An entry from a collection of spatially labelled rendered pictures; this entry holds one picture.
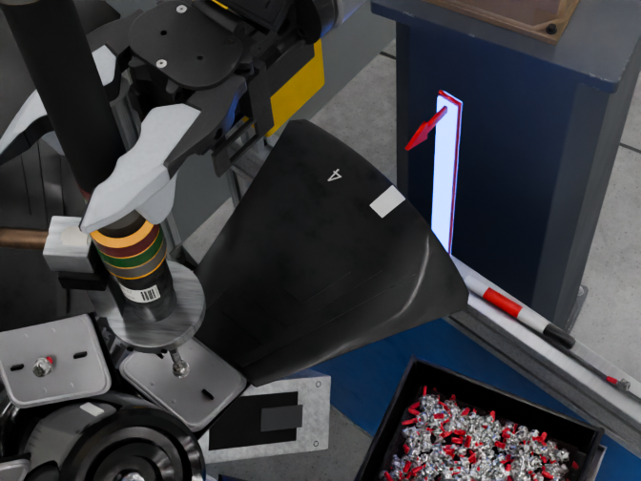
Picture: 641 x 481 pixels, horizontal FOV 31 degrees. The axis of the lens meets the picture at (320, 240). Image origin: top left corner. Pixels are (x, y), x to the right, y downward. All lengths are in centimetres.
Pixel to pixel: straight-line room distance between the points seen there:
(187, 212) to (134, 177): 164
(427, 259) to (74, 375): 33
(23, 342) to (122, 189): 28
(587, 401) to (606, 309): 101
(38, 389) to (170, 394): 10
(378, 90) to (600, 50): 127
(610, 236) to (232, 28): 178
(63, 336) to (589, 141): 81
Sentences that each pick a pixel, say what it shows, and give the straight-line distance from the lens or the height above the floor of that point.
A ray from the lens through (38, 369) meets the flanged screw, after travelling 88.
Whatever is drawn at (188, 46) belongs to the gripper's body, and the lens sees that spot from 68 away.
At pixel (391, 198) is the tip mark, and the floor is 116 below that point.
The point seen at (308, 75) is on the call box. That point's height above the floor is 102.
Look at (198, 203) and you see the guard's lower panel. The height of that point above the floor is 12.
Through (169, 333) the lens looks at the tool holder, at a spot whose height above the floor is 131.
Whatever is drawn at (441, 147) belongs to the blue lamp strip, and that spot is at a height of 112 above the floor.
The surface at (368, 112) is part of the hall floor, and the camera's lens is 254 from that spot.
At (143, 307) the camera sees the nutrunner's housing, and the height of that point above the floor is 133.
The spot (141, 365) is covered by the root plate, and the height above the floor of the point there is 119.
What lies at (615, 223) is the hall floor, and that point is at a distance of 241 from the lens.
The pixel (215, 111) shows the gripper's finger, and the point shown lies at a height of 151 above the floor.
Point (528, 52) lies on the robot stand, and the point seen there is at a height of 100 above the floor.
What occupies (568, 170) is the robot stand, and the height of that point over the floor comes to 78.
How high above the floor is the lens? 202
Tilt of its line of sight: 59 degrees down
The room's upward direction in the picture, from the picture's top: 7 degrees counter-clockwise
